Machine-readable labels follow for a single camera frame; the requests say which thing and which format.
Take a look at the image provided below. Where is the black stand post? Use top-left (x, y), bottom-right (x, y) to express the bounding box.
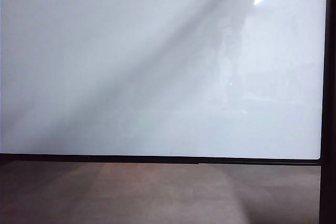
top-left (319, 0), bottom-right (336, 224)

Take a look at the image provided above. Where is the white board with black frame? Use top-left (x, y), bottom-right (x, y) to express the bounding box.
top-left (0, 0), bottom-right (329, 167)

